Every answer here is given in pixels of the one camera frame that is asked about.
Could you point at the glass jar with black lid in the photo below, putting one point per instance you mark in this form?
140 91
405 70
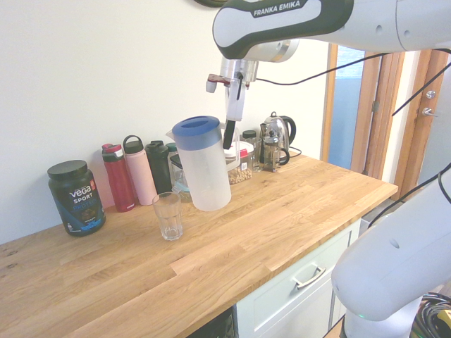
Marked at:
248 134

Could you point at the silver deadbolt lock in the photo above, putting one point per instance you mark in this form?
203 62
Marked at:
431 94

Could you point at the clear container with teal clips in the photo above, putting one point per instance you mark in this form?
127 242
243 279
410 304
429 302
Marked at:
178 176

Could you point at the dark red water bottle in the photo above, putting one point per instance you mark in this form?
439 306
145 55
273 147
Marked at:
120 183

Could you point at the wooden door frame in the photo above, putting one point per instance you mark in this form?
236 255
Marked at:
370 141

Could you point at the red and silver wrist camera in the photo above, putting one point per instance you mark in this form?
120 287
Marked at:
211 84

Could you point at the cereal container with white lid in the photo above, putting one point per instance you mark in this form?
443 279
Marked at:
243 172

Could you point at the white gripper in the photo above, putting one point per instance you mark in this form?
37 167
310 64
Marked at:
235 102

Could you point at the clear faceted drinking glass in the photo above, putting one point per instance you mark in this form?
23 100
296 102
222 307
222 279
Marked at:
168 218

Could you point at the black shaker bottle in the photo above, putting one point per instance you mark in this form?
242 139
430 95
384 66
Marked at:
158 169

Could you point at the clear bottle with dark cap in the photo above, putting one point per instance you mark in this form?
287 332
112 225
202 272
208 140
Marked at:
171 149

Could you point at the translucent pitcher with blue lid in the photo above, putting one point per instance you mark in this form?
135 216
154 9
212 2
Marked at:
204 176

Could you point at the black Vega protein tub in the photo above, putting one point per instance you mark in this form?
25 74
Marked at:
77 204

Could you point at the glass French press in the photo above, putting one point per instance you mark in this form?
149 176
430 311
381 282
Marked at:
273 151

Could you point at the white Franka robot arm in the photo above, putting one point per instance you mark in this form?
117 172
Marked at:
282 21

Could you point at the stainless steel dishwasher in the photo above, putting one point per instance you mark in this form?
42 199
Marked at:
218 329

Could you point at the pink water bottle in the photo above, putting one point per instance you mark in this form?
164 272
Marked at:
141 176

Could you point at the stainless steel electric kettle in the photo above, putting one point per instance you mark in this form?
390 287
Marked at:
282 126

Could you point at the dark round wall object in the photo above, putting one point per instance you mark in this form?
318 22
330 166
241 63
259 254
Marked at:
208 2

